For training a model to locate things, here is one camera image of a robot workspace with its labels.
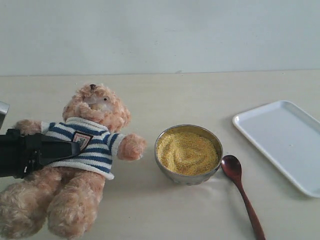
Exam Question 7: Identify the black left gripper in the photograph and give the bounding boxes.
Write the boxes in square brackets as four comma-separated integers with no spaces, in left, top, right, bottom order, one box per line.
[0,128,81,179]

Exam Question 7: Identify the beige teddy bear striped shirt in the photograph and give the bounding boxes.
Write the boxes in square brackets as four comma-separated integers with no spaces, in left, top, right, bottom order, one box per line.
[0,84,147,240]

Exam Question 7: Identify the yellow millet grains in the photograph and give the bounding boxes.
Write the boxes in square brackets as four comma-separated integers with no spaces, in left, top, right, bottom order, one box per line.
[156,132,218,176]

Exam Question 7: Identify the dark red wooden spoon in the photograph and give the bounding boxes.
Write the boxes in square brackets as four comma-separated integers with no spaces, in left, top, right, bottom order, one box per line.
[221,155,266,240]

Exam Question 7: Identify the metal bowl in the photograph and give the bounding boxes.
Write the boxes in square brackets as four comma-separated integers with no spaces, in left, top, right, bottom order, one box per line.
[154,124,223,186]

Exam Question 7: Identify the white rectangular plastic tray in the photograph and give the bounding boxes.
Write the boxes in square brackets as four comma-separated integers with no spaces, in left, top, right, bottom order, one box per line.
[232,100,320,198]

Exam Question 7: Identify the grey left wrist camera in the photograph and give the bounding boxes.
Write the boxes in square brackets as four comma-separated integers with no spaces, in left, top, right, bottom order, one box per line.
[0,101,10,129]

